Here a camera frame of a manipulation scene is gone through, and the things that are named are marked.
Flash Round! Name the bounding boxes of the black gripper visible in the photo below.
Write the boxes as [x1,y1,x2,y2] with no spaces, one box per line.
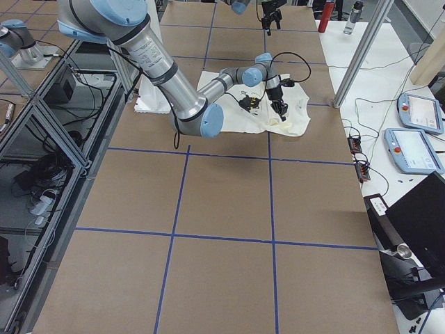
[266,85,288,122]
[261,0,287,35]

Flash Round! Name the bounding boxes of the clear water bottle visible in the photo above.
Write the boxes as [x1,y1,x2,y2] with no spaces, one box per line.
[343,0,364,35]

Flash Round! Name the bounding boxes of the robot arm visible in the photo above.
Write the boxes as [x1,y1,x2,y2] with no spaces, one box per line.
[223,0,287,35]
[58,0,288,138]

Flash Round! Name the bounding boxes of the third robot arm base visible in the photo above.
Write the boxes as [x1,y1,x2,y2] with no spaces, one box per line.
[1,19,51,70]

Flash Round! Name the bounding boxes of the red water bottle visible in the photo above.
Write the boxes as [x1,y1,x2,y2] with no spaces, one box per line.
[318,0,335,33]

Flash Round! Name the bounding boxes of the aluminium frame side rack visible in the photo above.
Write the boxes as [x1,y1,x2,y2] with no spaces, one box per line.
[1,42,124,333]

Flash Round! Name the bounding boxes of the silver metal cup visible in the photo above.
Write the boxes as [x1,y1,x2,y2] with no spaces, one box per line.
[394,244,412,260]

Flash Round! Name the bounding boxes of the grey usb hub orange ports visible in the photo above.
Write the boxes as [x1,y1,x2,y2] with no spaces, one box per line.
[347,135,362,154]

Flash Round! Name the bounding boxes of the teach pendant far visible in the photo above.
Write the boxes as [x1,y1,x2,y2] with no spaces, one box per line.
[397,93,444,135]

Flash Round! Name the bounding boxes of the cream long-sleeve cat shirt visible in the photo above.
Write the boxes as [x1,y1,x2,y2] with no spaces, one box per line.
[197,66,310,136]

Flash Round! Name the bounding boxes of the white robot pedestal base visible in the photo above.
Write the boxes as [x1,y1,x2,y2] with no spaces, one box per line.
[134,75,170,114]

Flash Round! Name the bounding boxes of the teach pendant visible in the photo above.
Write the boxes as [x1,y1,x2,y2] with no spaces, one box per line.
[385,128,444,175]
[397,93,444,135]

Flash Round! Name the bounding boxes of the teach pendant near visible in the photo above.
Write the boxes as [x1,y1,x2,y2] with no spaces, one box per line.
[385,128,444,175]

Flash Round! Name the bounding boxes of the aluminium frame post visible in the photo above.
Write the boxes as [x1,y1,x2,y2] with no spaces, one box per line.
[333,0,394,109]

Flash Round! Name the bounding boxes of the brown paper table cover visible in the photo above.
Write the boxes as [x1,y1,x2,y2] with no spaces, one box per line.
[33,2,398,333]

